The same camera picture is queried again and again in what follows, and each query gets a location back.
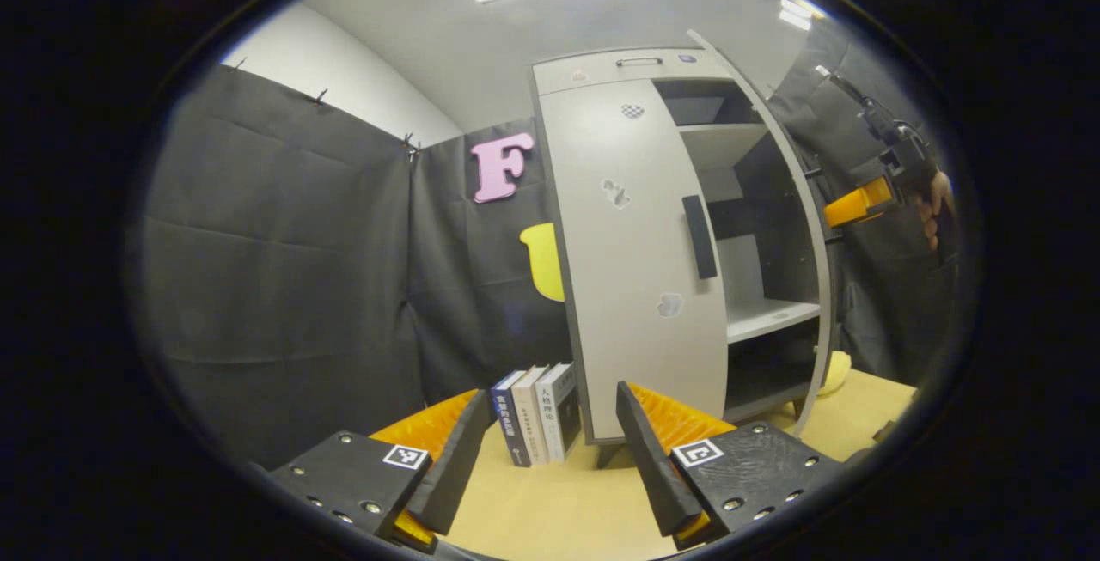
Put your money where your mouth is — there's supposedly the grey cabinet door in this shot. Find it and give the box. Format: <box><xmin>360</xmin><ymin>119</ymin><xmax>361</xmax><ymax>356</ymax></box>
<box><xmin>687</xmin><ymin>28</ymin><xmax>847</xmax><ymax>437</ymax></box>
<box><xmin>535</xmin><ymin>78</ymin><xmax>731</xmax><ymax>443</ymax></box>

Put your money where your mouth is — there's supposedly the grey book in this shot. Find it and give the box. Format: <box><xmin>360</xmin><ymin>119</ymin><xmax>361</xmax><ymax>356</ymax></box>
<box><xmin>535</xmin><ymin>362</ymin><xmax>582</xmax><ymax>463</ymax></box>

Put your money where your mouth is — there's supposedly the black backdrop cloth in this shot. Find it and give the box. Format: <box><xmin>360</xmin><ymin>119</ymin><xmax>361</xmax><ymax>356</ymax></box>
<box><xmin>137</xmin><ymin>20</ymin><xmax>963</xmax><ymax>467</ymax></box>

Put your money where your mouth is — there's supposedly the blue book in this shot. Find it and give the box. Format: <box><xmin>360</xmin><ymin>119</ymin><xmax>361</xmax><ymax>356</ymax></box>
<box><xmin>490</xmin><ymin>370</ymin><xmax>532</xmax><ymax>467</ymax></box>

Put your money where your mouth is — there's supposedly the grey cabinet drawer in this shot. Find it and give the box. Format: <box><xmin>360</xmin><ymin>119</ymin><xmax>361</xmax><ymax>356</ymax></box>
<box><xmin>531</xmin><ymin>47</ymin><xmax>731</xmax><ymax>96</ymax></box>

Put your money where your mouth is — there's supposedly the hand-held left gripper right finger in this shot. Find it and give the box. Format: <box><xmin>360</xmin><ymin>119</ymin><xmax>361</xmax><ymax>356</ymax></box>
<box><xmin>614</xmin><ymin>381</ymin><xmax>847</xmax><ymax>552</ymax></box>

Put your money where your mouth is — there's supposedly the grey cabinet shelf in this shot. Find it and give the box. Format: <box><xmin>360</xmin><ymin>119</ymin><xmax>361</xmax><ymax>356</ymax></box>
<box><xmin>677</xmin><ymin>121</ymin><xmax>772</xmax><ymax>173</ymax></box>
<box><xmin>726</xmin><ymin>297</ymin><xmax>822</xmax><ymax>345</ymax></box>

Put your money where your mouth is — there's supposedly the grey double-door shoe cabinet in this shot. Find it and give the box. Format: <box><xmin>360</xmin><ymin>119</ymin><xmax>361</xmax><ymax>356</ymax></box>
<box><xmin>530</xmin><ymin>46</ymin><xmax>834</xmax><ymax>467</ymax></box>

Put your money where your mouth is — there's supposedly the white book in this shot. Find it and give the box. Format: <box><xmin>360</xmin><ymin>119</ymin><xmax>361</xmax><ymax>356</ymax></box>
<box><xmin>511</xmin><ymin>365</ymin><xmax>552</xmax><ymax>466</ymax></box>

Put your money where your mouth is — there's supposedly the small ceiling light panel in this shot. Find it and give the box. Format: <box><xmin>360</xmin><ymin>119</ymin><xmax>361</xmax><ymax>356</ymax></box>
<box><xmin>778</xmin><ymin>0</ymin><xmax>826</xmax><ymax>31</ymax></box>

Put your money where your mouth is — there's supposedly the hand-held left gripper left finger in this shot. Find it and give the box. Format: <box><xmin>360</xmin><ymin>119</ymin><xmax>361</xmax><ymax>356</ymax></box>
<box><xmin>266</xmin><ymin>387</ymin><xmax>493</xmax><ymax>555</ymax></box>

